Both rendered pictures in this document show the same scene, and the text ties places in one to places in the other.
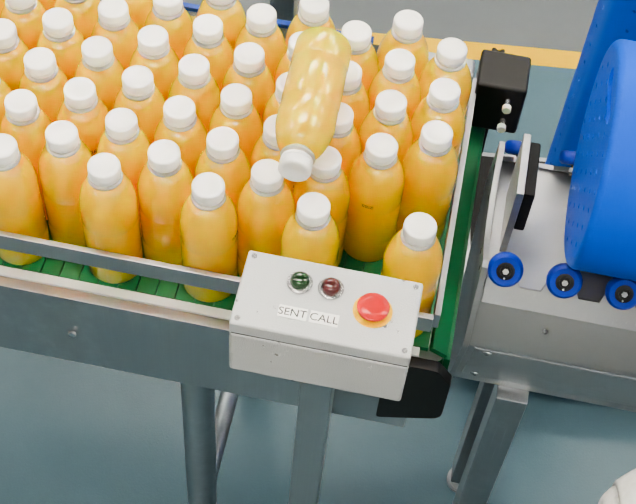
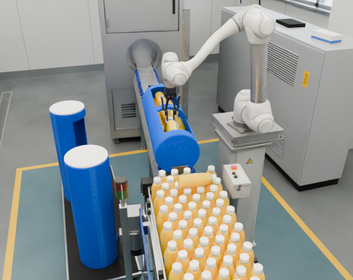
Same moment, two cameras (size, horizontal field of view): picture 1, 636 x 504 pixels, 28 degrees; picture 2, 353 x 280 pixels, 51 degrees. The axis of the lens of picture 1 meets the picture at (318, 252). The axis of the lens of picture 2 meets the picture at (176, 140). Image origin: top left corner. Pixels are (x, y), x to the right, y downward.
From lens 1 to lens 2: 2.22 m
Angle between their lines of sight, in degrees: 75
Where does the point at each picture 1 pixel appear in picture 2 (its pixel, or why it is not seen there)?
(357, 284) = (230, 171)
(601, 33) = (97, 194)
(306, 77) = (195, 175)
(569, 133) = (102, 223)
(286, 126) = (208, 176)
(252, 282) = (240, 182)
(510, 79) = (150, 178)
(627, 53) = (171, 135)
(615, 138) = (190, 136)
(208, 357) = not seen: hidden behind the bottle
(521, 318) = not seen: hidden behind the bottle
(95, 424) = not seen: outside the picture
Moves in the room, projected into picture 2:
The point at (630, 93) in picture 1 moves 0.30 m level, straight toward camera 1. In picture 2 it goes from (181, 133) to (231, 134)
